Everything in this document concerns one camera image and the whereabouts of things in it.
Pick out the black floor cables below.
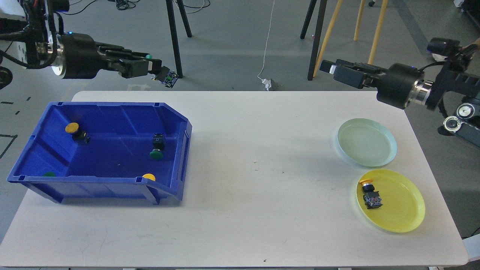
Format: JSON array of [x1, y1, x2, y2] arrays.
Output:
[[67, 0, 210, 15]]

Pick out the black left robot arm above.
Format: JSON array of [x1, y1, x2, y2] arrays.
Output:
[[1, 0, 178, 87]]

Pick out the blue plastic storage bin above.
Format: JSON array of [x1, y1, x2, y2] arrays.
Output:
[[7, 102, 192, 205]]

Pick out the yellow plate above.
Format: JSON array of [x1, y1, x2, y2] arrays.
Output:
[[355, 169, 426, 233]]

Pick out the yellow push button front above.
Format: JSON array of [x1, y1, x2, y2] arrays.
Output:
[[142, 173, 156, 181]]

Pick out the black tripod legs left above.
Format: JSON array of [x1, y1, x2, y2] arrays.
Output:
[[166, 0, 193, 79]]

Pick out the yellow wooden legs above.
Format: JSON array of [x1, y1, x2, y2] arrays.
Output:
[[313, 0, 389, 78]]

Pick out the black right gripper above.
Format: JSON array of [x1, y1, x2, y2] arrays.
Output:
[[320, 59, 426, 110]]

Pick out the yellow push button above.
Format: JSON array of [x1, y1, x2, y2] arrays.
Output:
[[142, 173, 156, 181], [64, 122, 90, 145], [359, 178, 383, 210]]

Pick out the light green plate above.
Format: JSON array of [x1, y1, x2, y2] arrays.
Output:
[[336, 118, 398, 168]]

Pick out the white cable with plug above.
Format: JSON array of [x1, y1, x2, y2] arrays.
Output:
[[257, 0, 276, 91]]

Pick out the black stand legs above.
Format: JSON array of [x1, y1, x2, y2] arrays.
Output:
[[300, 0, 328, 81]]

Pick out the green push button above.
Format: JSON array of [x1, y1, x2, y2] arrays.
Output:
[[43, 171, 56, 177], [145, 54, 179, 88], [149, 133, 166, 160]]

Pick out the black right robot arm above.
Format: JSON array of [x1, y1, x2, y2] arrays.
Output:
[[319, 37, 480, 147]]

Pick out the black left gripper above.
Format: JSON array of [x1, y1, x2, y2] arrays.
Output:
[[50, 32, 163, 79]]

